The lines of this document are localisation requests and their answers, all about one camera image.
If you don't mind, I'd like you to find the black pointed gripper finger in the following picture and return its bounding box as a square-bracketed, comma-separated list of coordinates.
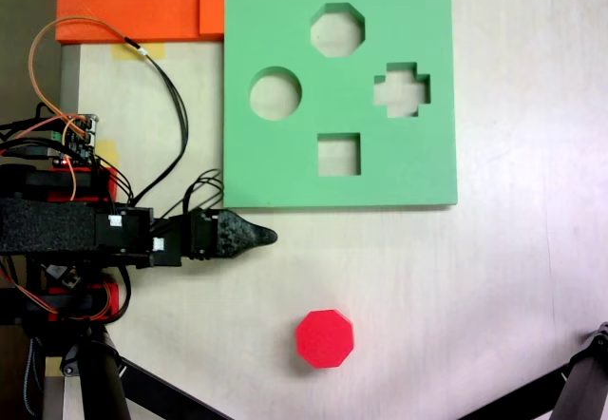
[218, 209, 278, 259]

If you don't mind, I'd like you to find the red octagonal pillar block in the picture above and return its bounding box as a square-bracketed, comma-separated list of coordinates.
[294, 309, 355, 370]

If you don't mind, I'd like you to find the large orange foam block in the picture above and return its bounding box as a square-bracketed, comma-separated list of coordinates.
[55, 0, 201, 44]

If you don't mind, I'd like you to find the green shape sorter board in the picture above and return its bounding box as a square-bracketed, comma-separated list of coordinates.
[221, 0, 459, 211]

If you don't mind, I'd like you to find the red printed base clamp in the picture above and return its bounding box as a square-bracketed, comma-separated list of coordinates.
[47, 282, 120, 321]
[47, 165, 120, 202]

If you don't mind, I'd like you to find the small yellow masking tape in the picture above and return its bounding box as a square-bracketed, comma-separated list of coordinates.
[96, 139, 121, 167]
[44, 356, 66, 380]

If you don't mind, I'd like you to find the black base circuit board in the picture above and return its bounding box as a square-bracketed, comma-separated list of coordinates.
[43, 262, 81, 292]

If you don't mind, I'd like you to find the slanted black tripod leg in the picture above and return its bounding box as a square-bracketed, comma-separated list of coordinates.
[457, 365, 572, 420]
[116, 353, 235, 420]

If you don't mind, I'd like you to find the thick black tripod leg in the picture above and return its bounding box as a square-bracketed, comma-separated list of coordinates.
[552, 322, 608, 420]
[59, 332, 132, 420]

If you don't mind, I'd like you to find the wide yellow masking tape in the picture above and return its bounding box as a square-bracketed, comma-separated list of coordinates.
[110, 43, 166, 62]

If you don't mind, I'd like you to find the black forearm cable bundle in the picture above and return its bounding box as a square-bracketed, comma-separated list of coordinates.
[182, 168, 225, 213]

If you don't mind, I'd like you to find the long black servo cable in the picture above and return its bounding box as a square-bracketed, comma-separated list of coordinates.
[122, 34, 190, 205]

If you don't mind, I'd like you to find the circuit board with wires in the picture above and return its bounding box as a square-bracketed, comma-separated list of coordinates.
[49, 114, 101, 167]

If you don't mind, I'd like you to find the black USB cable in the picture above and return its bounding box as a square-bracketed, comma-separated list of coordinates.
[0, 145, 49, 159]

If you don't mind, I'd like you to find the black white braided cable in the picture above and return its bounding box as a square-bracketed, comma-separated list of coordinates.
[22, 337, 40, 417]

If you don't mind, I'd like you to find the thin orange wire loop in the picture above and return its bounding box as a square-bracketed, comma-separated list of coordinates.
[28, 16, 132, 132]

